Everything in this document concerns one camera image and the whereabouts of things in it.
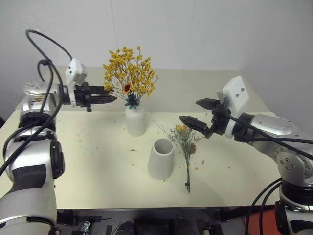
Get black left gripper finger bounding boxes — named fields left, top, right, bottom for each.
left=88, top=85, right=114, bottom=95
left=89, top=94, right=118, bottom=105

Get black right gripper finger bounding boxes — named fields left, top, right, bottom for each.
left=179, top=115, right=209, bottom=134
left=195, top=98, right=220, bottom=111

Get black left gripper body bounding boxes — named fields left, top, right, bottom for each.
left=74, top=82, right=93, bottom=113

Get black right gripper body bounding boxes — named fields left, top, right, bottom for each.
left=205, top=101, right=232, bottom=140

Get small yellow flower bouquet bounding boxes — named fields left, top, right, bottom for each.
left=153, top=119, right=205, bottom=194

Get large yellow flower bouquet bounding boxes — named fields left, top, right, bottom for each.
left=102, top=46, right=160, bottom=111

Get white bottle-shaped vase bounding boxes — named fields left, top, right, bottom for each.
left=124, top=104, right=148, bottom=137

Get white conical vase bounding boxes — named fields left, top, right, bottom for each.
left=147, top=138, right=175, bottom=181

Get red-orange panel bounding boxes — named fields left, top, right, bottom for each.
left=244, top=205, right=281, bottom=235

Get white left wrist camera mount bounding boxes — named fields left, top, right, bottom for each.
left=65, top=58, right=88, bottom=106

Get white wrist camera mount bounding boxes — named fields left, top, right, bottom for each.
left=65, top=58, right=88, bottom=106
left=216, top=75, right=249, bottom=138

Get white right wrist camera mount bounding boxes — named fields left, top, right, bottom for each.
left=216, top=75, right=249, bottom=138

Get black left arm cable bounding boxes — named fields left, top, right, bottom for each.
left=0, top=29, right=74, bottom=177

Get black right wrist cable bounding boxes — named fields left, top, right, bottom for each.
left=226, top=114, right=313, bottom=159

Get black right shoulder cables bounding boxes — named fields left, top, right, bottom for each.
left=244, top=177, right=283, bottom=235

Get black frame under table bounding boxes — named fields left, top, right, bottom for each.
left=55, top=207, right=247, bottom=235

